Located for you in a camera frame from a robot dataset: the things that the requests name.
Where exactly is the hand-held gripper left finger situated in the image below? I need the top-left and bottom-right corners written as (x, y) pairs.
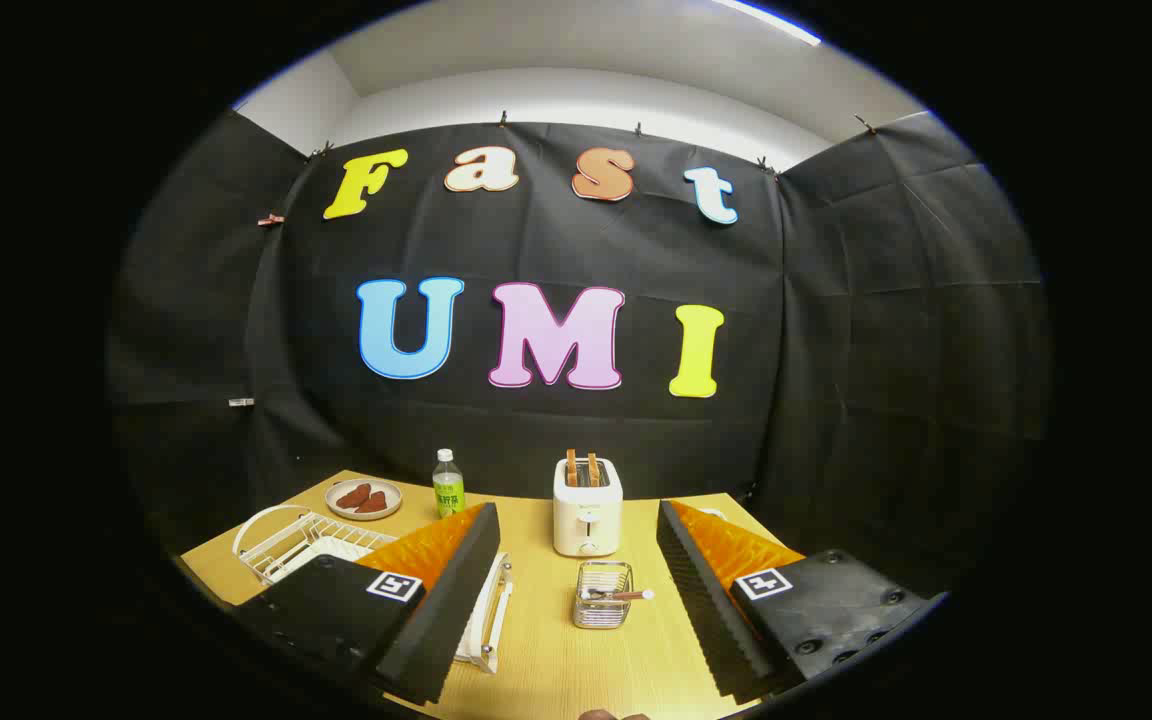
top-left (234, 502), bottom-right (502, 707)

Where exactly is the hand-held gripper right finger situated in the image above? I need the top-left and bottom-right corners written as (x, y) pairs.
top-left (656, 498), bottom-right (949, 707)

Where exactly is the metal wire basket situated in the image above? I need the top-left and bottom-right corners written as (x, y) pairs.
top-left (573, 561), bottom-right (634, 630)

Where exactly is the white wire dish rack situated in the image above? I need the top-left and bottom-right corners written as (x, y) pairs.
top-left (233, 505), bottom-right (514, 674)

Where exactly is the small grey dish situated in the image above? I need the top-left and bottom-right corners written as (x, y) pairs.
top-left (324, 478), bottom-right (404, 521)

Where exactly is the green label drink bottle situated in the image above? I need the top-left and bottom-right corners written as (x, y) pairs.
top-left (433, 448), bottom-right (466, 519)

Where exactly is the white drip tray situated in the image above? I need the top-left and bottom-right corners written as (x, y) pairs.
top-left (271, 540), bottom-right (382, 581)

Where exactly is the white toaster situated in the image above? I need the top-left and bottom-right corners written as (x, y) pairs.
top-left (552, 457), bottom-right (625, 558)

